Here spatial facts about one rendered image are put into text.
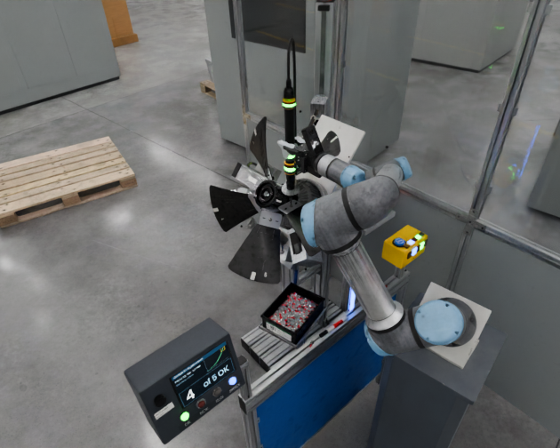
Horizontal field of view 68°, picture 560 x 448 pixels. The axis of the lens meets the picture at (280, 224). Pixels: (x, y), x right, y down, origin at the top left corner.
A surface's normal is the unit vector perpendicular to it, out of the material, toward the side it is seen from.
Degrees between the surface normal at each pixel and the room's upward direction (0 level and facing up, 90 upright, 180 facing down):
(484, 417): 0
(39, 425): 0
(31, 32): 90
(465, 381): 0
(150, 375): 15
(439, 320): 42
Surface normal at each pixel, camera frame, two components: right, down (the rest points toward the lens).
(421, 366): -0.03, -0.79
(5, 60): 0.74, 0.39
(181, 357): -0.20, -0.88
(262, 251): 0.04, -0.04
